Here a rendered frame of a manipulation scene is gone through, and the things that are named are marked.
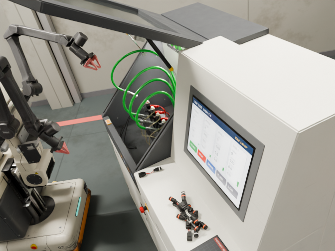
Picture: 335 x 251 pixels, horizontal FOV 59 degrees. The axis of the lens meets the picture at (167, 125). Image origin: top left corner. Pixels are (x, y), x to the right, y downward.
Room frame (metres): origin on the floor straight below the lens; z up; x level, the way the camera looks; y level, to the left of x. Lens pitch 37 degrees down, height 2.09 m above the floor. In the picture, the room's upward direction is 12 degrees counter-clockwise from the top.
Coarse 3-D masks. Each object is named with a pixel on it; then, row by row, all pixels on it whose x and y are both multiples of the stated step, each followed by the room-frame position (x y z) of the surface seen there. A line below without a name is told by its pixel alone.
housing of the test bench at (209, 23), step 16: (176, 16) 1.84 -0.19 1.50; (192, 16) 1.78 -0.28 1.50; (208, 16) 1.73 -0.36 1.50; (224, 16) 1.67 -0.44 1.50; (208, 32) 1.49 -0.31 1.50; (224, 32) 1.45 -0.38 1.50; (240, 32) 1.41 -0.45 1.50; (256, 32) 1.37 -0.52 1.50; (256, 48) 1.26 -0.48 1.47; (272, 48) 1.23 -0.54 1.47; (288, 48) 1.19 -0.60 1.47; (304, 48) 1.16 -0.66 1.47; (288, 64) 1.06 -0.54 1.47; (304, 64) 1.03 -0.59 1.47; (320, 64) 1.01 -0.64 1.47; (320, 80) 0.90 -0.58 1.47
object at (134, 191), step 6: (120, 162) 1.63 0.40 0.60; (126, 168) 1.37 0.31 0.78; (126, 174) 1.51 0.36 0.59; (126, 180) 1.68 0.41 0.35; (132, 180) 1.27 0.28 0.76; (132, 186) 1.40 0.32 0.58; (132, 192) 1.55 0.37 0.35; (138, 192) 1.18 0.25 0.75; (138, 198) 1.29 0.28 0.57; (138, 204) 1.42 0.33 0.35; (144, 216) 1.31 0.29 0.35; (150, 228) 1.20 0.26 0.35
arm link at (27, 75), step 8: (16, 24) 1.98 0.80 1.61; (8, 32) 1.96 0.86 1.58; (8, 40) 1.96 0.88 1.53; (16, 40) 1.97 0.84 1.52; (16, 48) 1.92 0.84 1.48; (16, 56) 1.90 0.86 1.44; (24, 56) 1.92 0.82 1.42; (24, 64) 1.88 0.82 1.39; (24, 72) 1.84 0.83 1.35; (24, 80) 1.82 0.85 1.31; (32, 80) 1.83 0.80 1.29; (24, 88) 1.78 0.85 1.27; (32, 88) 1.77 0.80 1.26
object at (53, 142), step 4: (52, 136) 1.38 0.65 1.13; (60, 136) 1.42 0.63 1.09; (48, 140) 1.35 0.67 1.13; (52, 140) 1.36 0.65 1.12; (56, 140) 1.37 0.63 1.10; (60, 140) 1.38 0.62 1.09; (48, 144) 1.36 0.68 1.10; (52, 144) 1.35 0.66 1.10; (56, 144) 1.36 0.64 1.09; (52, 148) 1.35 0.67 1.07; (56, 148) 1.33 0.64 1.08; (52, 152) 1.33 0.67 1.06
